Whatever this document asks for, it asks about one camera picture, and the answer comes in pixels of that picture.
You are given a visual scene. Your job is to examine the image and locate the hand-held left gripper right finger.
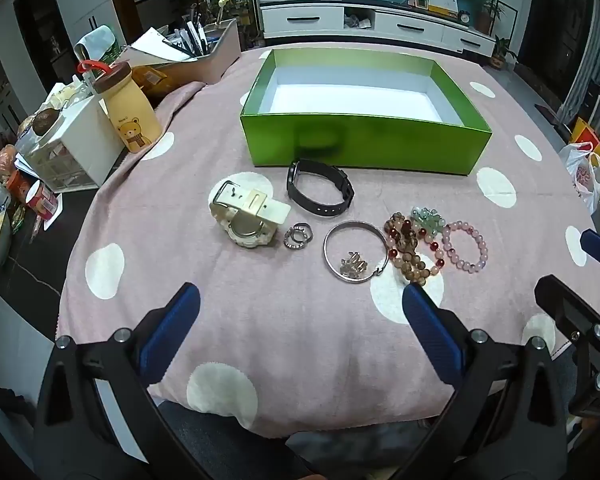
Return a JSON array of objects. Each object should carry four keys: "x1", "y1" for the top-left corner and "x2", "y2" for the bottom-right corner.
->
[{"x1": 395, "y1": 283, "x2": 569, "y2": 480}]

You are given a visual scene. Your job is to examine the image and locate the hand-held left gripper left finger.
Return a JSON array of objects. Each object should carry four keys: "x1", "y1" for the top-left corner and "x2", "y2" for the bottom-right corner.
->
[{"x1": 32, "y1": 282, "x2": 202, "y2": 480}]

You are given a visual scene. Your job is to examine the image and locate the red peach bead bracelet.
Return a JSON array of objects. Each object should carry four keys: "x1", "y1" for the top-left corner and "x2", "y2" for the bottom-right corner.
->
[{"x1": 391, "y1": 227, "x2": 446, "y2": 281}]

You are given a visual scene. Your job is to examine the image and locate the green bead bracelet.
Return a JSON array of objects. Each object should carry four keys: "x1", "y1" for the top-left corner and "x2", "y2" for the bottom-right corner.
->
[{"x1": 411, "y1": 206, "x2": 449, "y2": 234}]

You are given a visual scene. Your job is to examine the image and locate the cream wrist watch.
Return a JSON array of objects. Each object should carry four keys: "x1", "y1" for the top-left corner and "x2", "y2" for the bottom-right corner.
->
[{"x1": 209, "y1": 172, "x2": 292, "y2": 247}]

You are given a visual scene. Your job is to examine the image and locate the green cardboard box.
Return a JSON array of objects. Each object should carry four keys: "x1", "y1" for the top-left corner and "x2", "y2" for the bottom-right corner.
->
[{"x1": 239, "y1": 47, "x2": 493, "y2": 177}]

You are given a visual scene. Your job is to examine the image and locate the white plastic bag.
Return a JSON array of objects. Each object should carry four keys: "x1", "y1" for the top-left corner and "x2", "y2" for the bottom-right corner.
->
[{"x1": 560, "y1": 142, "x2": 600, "y2": 214}]

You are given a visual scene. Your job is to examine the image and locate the cluster of silver earrings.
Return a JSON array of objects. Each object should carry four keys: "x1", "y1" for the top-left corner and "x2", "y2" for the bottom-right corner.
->
[{"x1": 339, "y1": 251, "x2": 370, "y2": 279}]

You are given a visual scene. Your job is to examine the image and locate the pink polka dot blanket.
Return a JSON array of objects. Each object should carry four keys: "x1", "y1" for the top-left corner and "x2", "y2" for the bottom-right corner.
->
[{"x1": 55, "y1": 47, "x2": 600, "y2": 433}]

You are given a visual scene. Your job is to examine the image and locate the yellow shopping bags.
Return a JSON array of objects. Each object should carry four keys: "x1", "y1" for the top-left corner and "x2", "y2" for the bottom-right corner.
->
[{"x1": 570, "y1": 116, "x2": 600, "y2": 182}]

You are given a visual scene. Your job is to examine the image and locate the silver bangle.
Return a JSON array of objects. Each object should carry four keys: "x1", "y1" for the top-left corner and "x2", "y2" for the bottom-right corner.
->
[{"x1": 323, "y1": 221, "x2": 390, "y2": 285}]

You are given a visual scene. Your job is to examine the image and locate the black wrist watch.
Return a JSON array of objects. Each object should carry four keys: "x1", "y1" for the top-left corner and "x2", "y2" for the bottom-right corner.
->
[{"x1": 286, "y1": 158, "x2": 355, "y2": 218}]

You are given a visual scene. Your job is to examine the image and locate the striped curtain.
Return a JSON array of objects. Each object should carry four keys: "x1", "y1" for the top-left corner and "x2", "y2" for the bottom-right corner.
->
[{"x1": 562, "y1": 0, "x2": 600, "y2": 127}]

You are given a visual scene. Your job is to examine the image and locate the red snack cans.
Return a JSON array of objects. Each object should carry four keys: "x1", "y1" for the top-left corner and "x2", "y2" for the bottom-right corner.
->
[{"x1": 6, "y1": 170, "x2": 61, "y2": 220}]

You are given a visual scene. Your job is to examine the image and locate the white drawer organizer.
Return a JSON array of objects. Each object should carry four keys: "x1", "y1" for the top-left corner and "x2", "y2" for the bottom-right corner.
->
[{"x1": 15, "y1": 94, "x2": 126, "y2": 194}]

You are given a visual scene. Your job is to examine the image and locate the yellow bear bottle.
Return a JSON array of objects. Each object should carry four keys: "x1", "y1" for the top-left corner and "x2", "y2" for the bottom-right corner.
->
[{"x1": 77, "y1": 59, "x2": 163, "y2": 154}]

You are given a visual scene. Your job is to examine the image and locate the small potted plant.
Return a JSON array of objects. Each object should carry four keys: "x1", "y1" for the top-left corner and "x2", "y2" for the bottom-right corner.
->
[{"x1": 490, "y1": 36, "x2": 519, "y2": 71}]

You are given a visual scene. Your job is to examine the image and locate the orange snack packet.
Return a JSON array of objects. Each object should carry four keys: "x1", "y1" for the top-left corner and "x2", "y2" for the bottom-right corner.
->
[{"x1": 131, "y1": 65, "x2": 169, "y2": 97}]

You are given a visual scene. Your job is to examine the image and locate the tall potted plant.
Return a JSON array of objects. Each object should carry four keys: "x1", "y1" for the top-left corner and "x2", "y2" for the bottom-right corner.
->
[{"x1": 474, "y1": 0, "x2": 507, "y2": 37}]

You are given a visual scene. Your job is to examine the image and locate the beige desk tray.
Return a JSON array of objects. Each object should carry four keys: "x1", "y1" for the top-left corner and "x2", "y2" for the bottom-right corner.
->
[{"x1": 115, "y1": 18, "x2": 242, "y2": 87}]

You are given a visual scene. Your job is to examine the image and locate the white papers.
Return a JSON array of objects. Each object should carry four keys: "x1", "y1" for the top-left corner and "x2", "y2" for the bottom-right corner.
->
[{"x1": 129, "y1": 27, "x2": 201, "y2": 64}]

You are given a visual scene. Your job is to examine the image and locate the bundle of pens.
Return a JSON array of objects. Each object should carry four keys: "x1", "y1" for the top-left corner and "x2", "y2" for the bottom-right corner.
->
[{"x1": 162, "y1": 4, "x2": 217, "y2": 59}]

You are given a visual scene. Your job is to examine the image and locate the green white bag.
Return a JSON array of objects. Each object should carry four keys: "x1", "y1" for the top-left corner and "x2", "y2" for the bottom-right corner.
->
[{"x1": 74, "y1": 25, "x2": 124, "y2": 67}]

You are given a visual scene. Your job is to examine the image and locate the white television cabinet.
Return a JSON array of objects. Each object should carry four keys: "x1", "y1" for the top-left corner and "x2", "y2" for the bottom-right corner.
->
[{"x1": 259, "y1": 1, "x2": 496, "y2": 59}]

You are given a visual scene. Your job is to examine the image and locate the leafy plants with yellow flower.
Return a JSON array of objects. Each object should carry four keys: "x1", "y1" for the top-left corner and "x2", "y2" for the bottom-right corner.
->
[{"x1": 200, "y1": 0, "x2": 254, "y2": 52}]

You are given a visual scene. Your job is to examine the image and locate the pink bead bracelet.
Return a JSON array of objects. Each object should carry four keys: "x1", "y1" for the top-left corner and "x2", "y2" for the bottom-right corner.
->
[{"x1": 441, "y1": 220, "x2": 490, "y2": 271}]

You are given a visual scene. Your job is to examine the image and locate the brown bead bracelet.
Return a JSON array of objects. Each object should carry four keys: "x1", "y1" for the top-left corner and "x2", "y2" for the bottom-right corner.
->
[{"x1": 385, "y1": 212, "x2": 431, "y2": 283}]

